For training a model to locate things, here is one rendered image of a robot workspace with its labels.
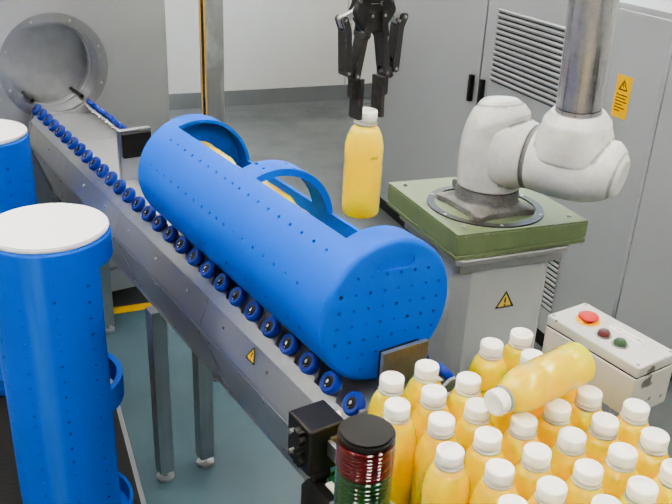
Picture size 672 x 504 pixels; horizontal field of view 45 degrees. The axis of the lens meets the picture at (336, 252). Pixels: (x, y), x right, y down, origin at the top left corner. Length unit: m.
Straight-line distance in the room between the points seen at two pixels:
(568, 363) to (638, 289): 1.91
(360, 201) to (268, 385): 0.45
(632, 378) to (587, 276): 1.82
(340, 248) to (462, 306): 0.65
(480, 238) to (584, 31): 0.50
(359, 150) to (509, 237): 0.65
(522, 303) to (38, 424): 1.22
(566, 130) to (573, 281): 1.51
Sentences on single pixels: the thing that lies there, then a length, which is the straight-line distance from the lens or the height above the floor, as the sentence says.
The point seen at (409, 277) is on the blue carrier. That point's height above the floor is 1.15.
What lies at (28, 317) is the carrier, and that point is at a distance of 1.95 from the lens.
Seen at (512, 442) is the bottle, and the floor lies 1.06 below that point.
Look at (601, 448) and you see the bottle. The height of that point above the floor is 1.06.
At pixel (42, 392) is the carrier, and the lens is 2.05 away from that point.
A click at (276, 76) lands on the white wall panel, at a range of 6.89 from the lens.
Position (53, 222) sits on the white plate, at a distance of 2.00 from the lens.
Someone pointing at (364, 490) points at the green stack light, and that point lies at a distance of 0.90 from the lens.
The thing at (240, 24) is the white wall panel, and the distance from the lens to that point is 6.72.
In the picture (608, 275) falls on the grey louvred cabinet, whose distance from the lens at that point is 3.12.
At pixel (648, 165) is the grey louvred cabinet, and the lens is 2.94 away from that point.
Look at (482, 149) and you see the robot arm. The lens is 1.94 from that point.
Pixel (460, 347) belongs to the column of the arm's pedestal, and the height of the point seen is 0.75.
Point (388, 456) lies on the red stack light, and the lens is 0.89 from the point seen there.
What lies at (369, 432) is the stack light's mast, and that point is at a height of 1.26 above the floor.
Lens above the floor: 1.80
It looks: 25 degrees down
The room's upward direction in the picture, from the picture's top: 3 degrees clockwise
